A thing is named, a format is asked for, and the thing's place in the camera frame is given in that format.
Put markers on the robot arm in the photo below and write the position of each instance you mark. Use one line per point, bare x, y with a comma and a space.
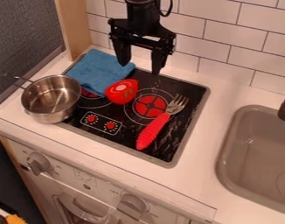
141, 11

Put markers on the red toy tomato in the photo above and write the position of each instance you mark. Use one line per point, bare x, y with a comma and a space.
122, 91

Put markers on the silver pot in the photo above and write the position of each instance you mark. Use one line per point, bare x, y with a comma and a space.
51, 98

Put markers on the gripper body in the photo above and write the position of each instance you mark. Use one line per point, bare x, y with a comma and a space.
143, 33

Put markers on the blue cloth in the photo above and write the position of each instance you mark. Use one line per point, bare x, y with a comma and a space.
98, 71

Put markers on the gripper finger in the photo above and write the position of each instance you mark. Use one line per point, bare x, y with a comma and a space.
158, 61
123, 53

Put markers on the toy stove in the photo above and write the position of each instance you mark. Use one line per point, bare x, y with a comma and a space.
141, 122

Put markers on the toy sink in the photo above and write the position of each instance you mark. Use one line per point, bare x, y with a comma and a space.
261, 157

